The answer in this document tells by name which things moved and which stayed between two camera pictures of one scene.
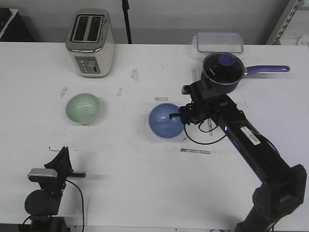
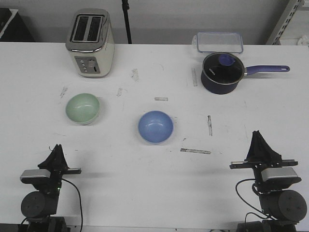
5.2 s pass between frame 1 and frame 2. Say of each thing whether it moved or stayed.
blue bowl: moved
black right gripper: moved
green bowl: stayed
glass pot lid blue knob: stayed
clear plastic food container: stayed
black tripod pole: stayed
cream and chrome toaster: stayed
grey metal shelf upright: stayed
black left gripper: moved
